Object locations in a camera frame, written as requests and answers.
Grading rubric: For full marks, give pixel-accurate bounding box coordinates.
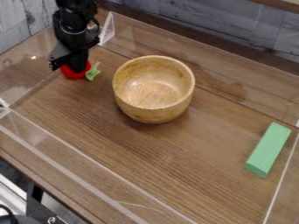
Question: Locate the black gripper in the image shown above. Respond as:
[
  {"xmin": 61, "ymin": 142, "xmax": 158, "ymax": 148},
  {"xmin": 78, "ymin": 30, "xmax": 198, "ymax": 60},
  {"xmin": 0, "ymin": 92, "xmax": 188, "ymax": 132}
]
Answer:
[{"xmin": 48, "ymin": 29, "xmax": 100, "ymax": 73}]

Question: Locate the red plush fruit green leaf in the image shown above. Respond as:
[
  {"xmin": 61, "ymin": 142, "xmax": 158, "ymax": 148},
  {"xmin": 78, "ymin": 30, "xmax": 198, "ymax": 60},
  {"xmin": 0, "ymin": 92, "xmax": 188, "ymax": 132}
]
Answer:
[{"xmin": 60, "ymin": 62, "xmax": 101, "ymax": 81}]

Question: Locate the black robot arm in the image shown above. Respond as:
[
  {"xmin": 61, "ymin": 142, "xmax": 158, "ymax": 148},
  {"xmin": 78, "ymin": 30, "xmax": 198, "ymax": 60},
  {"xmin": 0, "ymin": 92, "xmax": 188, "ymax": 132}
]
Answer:
[{"xmin": 48, "ymin": 0, "xmax": 100, "ymax": 74}]

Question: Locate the wooden bowl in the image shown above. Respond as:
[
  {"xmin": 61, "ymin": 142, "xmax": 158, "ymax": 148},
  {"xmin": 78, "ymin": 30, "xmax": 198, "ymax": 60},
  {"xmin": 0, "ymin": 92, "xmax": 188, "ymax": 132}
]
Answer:
[{"xmin": 112, "ymin": 55, "xmax": 194, "ymax": 123}]

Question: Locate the green rectangular block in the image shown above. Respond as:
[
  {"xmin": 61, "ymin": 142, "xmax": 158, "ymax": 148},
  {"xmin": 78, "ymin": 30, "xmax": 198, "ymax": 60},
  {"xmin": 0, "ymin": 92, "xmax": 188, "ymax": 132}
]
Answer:
[{"xmin": 244, "ymin": 122, "xmax": 292, "ymax": 179}]

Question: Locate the clear acrylic corner bracket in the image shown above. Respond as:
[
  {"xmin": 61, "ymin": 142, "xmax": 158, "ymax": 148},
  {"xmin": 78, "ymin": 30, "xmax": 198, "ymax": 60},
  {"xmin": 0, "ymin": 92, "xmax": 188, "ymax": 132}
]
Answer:
[{"xmin": 97, "ymin": 12, "xmax": 114, "ymax": 46}]

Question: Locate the black table leg bracket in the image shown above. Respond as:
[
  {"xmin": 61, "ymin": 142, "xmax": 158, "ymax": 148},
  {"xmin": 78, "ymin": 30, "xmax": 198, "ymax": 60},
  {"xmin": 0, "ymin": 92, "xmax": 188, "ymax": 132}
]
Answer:
[{"xmin": 25, "ymin": 182, "xmax": 81, "ymax": 224}]

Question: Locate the black cable bottom left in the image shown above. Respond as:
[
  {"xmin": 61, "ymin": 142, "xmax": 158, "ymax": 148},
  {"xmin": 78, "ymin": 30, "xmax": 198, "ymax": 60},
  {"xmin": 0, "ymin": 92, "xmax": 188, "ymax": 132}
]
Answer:
[{"xmin": 0, "ymin": 204, "xmax": 18, "ymax": 224}]

